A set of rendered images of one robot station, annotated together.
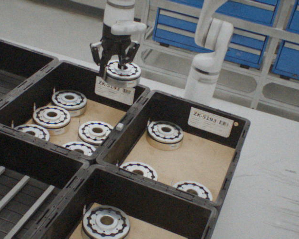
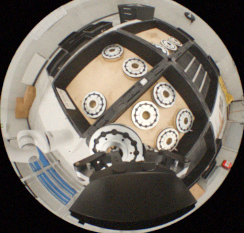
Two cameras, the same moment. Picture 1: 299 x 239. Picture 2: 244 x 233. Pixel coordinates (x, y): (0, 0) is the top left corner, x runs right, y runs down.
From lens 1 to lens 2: 120 cm
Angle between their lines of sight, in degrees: 57
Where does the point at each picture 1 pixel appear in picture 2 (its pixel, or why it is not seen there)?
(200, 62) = (43, 141)
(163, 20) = (71, 193)
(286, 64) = (45, 162)
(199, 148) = (81, 92)
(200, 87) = (54, 133)
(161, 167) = (112, 79)
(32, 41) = not seen: hidden behind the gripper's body
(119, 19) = not seen: outside the picture
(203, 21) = (20, 149)
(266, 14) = (44, 174)
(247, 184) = not seen: hidden behind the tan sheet
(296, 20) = (38, 167)
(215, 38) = (24, 137)
